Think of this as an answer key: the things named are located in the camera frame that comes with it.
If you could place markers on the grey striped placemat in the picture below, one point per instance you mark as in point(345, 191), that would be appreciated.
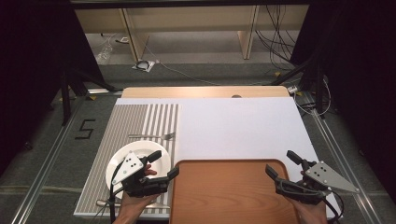
point(127, 121)

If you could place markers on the silver fork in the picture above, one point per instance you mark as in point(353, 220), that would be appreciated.
point(155, 136)

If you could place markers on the light wooden table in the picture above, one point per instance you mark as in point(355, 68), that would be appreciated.
point(199, 91)

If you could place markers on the white board sheet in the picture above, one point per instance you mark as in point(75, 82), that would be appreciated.
point(236, 127)

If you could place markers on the clear plastic bag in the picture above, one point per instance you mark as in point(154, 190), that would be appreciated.
point(105, 53)

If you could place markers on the dark curtain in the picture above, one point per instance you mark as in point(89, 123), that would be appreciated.
point(34, 62)
point(358, 62)

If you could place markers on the white round plate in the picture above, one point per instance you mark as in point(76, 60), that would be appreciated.
point(140, 149)

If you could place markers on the aluminium floor rail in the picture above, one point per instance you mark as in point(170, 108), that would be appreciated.
point(342, 161)
point(46, 161)

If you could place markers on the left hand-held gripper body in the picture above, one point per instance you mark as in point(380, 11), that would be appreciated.
point(129, 168)

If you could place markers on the beige wooden desk frame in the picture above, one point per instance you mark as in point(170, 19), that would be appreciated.
point(193, 18)

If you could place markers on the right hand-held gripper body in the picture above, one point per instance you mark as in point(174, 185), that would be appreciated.
point(323, 177)

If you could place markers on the person's right hand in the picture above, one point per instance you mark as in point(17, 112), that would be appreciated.
point(309, 213)

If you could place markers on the person's left hand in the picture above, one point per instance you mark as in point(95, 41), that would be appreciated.
point(135, 203)

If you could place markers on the black metal stand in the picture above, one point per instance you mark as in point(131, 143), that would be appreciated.
point(66, 99)
point(318, 90)

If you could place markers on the brown wooden tray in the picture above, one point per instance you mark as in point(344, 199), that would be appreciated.
point(230, 193)

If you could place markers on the floor socket plate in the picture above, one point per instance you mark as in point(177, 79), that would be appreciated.
point(143, 65)

